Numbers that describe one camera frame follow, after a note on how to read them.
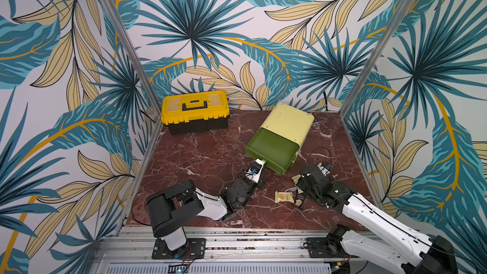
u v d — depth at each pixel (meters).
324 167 0.71
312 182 0.61
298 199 0.85
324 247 0.73
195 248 0.74
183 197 0.50
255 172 0.66
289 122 0.88
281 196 0.86
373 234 0.49
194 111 0.98
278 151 0.82
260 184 0.71
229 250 0.74
